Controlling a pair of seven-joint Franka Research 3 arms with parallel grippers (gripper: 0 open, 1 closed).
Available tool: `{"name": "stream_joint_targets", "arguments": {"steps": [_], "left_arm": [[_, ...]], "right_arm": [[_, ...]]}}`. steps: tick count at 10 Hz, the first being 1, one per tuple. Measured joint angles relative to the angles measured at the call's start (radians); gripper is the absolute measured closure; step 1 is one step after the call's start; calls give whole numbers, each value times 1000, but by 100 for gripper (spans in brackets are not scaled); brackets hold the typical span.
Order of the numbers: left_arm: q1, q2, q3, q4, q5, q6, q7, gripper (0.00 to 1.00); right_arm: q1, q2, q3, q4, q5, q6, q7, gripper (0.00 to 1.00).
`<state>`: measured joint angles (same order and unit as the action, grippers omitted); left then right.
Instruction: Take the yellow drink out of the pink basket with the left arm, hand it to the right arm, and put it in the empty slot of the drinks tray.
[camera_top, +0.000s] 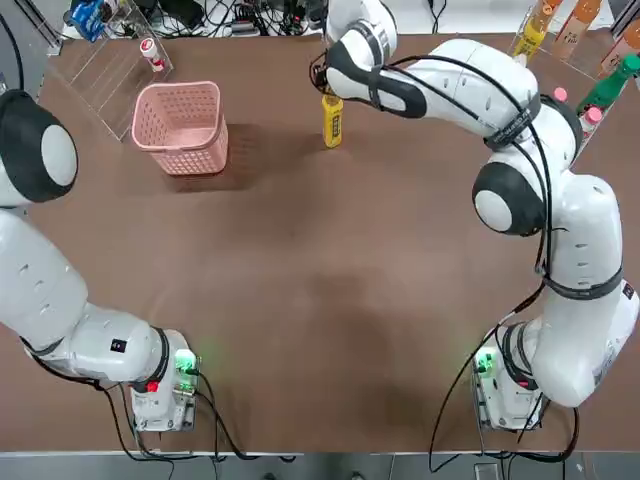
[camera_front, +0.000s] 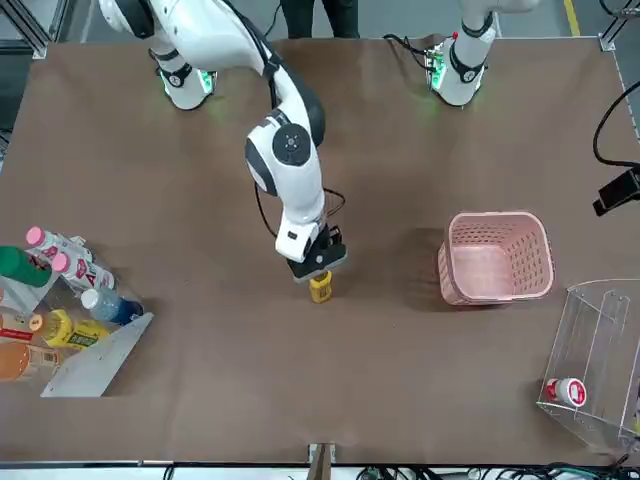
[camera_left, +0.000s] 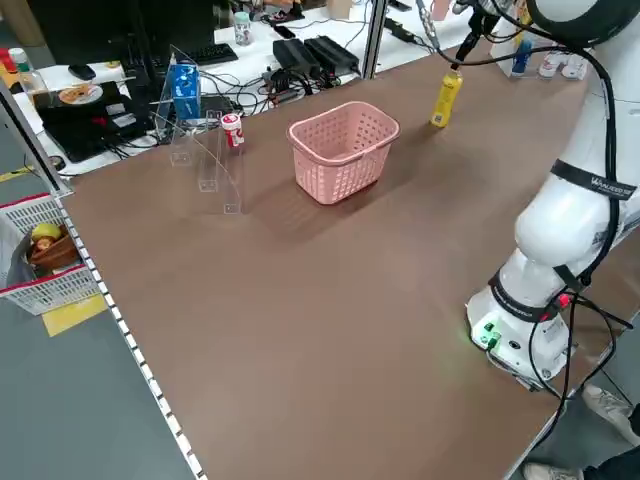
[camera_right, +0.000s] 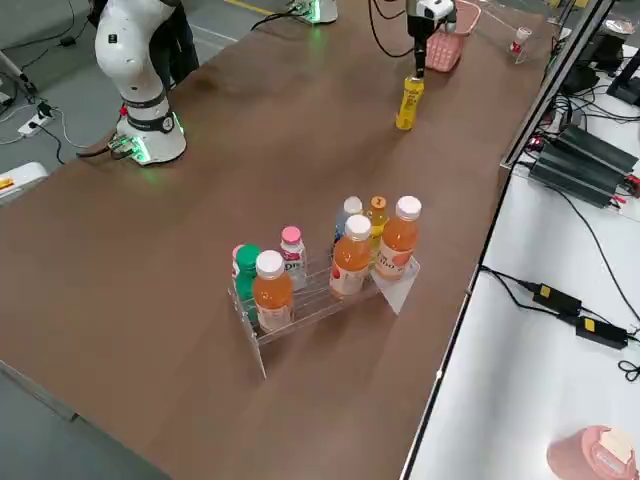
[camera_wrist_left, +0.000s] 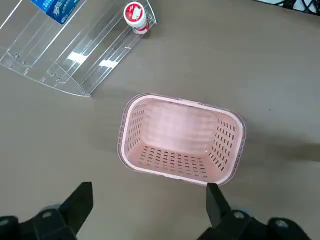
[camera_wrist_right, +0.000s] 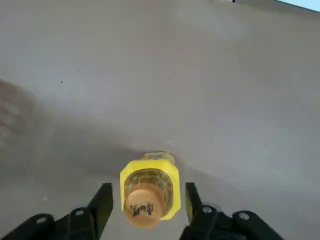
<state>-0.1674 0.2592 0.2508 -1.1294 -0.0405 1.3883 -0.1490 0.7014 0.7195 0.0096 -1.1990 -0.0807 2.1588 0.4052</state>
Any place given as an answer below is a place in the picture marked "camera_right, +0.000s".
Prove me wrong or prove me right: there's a pink round container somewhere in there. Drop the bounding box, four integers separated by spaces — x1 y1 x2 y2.
545 424 640 480

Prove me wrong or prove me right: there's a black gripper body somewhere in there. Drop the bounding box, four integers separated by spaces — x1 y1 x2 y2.
406 14 431 53

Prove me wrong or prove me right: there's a black power supply box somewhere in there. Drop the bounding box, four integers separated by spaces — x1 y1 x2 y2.
528 148 627 210
556 124 640 175

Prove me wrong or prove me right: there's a green bottle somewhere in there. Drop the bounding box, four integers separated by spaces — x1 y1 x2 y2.
234 243 262 321

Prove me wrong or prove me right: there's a yellow drink bottle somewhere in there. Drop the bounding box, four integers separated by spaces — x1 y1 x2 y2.
367 195 390 274
394 74 426 132

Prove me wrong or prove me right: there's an aluminium frame post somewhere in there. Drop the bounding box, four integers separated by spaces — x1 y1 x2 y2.
499 0 617 169

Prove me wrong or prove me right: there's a black base cable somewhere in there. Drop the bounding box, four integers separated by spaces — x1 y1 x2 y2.
75 134 132 160
249 0 314 31

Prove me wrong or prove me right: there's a black adapter yellow label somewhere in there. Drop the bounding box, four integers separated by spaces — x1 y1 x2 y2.
532 282 584 317
574 315 629 351

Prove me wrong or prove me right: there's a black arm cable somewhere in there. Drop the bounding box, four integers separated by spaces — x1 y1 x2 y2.
368 0 417 59

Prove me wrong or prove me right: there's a pink plastic basket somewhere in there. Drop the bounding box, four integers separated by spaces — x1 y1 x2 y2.
424 0 482 71

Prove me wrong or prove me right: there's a white power strip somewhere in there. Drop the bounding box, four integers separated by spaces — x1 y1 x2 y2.
17 115 55 139

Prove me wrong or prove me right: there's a clear acrylic drinks tray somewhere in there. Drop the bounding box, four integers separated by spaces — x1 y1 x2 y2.
227 254 421 380

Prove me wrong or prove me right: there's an orange drink bottle white cap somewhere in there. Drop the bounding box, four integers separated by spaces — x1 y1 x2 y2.
328 214 374 297
252 249 295 334
373 195 422 282

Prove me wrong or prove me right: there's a person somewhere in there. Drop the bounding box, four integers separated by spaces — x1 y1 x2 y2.
147 0 201 90

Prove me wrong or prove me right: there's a small red white bottle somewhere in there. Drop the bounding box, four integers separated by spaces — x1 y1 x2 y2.
509 27 532 55

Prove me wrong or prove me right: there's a white cart with label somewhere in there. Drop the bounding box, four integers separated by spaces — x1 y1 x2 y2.
0 161 50 207

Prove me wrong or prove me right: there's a blue bottle white cap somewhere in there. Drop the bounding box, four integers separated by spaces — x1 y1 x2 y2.
333 195 365 256

